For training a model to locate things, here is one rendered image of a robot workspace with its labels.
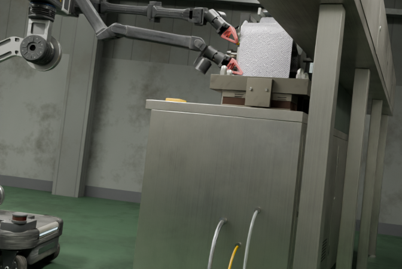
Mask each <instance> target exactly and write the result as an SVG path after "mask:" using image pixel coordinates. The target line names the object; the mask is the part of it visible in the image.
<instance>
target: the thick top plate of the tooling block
mask: <svg viewBox="0 0 402 269"><path fill-rule="evenodd" d="M248 78H265V79H273V90H272V93H283V94H292V95H294V96H295V97H299V96H301V97H304V99H307V100H310V92H311V86H312V82H311V81H310V80H309V79H300V78H277V77H254V76H241V75H217V74H211V81H210V87H209V88H210V89H212V90H215V91H217V92H220V93H222V91H223V90H236V91H246V86H247V80H248Z"/></svg>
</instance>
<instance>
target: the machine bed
mask: <svg viewBox="0 0 402 269"><path fill-rule="evenodd" d="M145 109H149V110H152V109H154V110H161V111H175V112H188V113H196V114H209V115H223V116H230V117H244V118H258V119H265V120H278V121H292V122H300V123H304V124H307V121H308V114H306V113H304V112H302V111H286V110H278V109H263V108H247V107H240V106H224V105H209V104H201V103H185V102H171V101H162V100H146V105H145ZM333 136H335V137H338V138H341V139H343V140H345V141H348V135H347V134H345V133H343V132H341V131H339V130H338V129H335V128H334V133H333Z"/></svg>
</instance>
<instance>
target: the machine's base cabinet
mask: <svg viewBox="0 0 402 269"><path fill-rule="evenodd" d="M306 133H307V124H304V123H300V122H292V121H278V120H265V119H258V118H244V117H230V116H223V115H209V114H196V113H188V112H175V111H161V110H154V109H152V110H151V118H150V128H149V134H148V143H147V153H146V159H145V169H144V178H143V184H142V194H141V203H140V209H139V219H138V229H137V234H136V244H135V254H134V260H133V269H207V266H208V259H209V253H210V249H211V244H212V240H213V237H214V234H215V230H216V228H217V225H218V224H219V219H220V218H221V217H225V218H226V219H227V223H226V224H224V225H223V226H222V227H221V230H220V233H219V235H218V239H217V243H216V247H215V252H214V258H213V262H212V269H228V268H229V263H230V260H231V257H232V254H233V251H234V249H235V244H236V243H240V244H241V247H240V248H238V249H237V251H236V253H235V255H234V258H233V262H232V266H231V269H243V263H244V257H245V250H246V243H247V239H248V233H249V228H250V225H251V221H252V217H253V215H254V213H255V212H254V209H255V208H256V207H259V208H260V209H261V212H260V213H258V214H257V216H256V218H255V221H254V225H253V228H252V233H251V239H250V244H249V251H248V259H247V263H246V269H293V262H294V250H295V243H296V232H297V221H298V214H299V203H300V191H301V185H302V174H303V162H304V151H305V144H306ZM347 147H348V141H345V140H343V139H341V138H338V137H335V136H333V145H332V152H331V163H330V175H329V182H328V194H327V205H326V212H325V224H324V235H323V242H322V254H321V266H320V269H331V268H332V266H333V265H334V264H335V263H336V258H337V245H338V239H339V227H340V215H341V208H342V196H343V184H344V178H345V166H346V154H347Z"/></svg>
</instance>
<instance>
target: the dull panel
mask: <svg viewBox="0 0 402 269"><path fill-rule="evenodd" d="M351 105H352V98H351V96H350V95H349V94H348V92H347V91H346V90H345V89H344V88H343V86H342V85H341V84H340V83H339V85H338V91H337V103H336V115H335V122H334V128H335V129H338V130H339V131H341V132H343V133H345V134H347V135H349V123H350V116H351Z"/></svg>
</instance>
